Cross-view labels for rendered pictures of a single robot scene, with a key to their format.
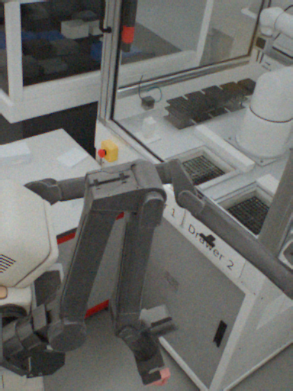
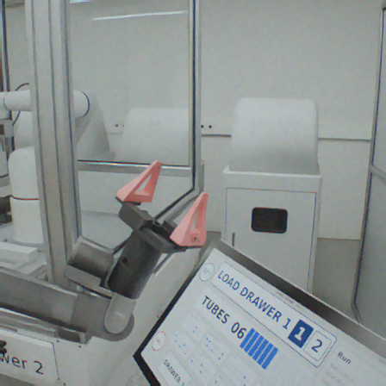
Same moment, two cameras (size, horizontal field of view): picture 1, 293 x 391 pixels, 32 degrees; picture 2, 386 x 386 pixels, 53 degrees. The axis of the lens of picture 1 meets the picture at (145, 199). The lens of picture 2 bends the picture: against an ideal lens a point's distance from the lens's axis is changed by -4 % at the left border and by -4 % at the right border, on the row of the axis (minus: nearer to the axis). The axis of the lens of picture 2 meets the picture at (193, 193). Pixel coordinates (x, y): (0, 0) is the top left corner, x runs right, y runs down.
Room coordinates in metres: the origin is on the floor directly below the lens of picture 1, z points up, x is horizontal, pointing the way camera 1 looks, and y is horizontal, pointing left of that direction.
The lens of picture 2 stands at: (0.40, -0.29, 1.51)
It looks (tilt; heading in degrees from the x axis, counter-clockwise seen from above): 15 degrees down; 331
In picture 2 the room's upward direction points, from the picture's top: straight up
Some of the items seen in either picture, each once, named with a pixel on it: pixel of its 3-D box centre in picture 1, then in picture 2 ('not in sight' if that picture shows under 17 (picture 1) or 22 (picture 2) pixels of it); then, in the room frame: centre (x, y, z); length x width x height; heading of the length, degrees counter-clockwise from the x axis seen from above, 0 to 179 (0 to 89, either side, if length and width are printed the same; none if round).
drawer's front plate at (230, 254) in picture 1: (213, 242); (7, 350); (1.34, -0.27, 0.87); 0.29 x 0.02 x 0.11; 44
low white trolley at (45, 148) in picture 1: (40, 243); not in sight; (1.65, 0.45, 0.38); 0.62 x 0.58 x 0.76; 44
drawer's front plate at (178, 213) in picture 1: (159, 193); not in sight; (1.57, -0.05, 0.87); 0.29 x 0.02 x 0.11; 44
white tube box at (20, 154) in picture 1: (14, 154); not in sight; (1.77, 0.60, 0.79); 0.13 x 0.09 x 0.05; 120
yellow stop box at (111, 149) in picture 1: (108, 150); not in sight; (1.79, 0.19, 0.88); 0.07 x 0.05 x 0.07; 44
